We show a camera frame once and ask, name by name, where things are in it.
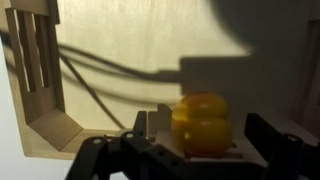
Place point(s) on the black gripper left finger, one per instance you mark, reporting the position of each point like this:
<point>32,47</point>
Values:
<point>126,156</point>

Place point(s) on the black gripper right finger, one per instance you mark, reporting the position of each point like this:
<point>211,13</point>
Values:
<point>286,156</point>

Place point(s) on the yellow toy apple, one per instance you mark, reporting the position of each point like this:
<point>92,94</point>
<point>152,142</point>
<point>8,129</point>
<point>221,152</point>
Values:
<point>203,126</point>

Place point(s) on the shallow wooden box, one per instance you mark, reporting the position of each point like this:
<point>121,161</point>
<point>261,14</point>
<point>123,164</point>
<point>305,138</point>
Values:
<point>133,33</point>

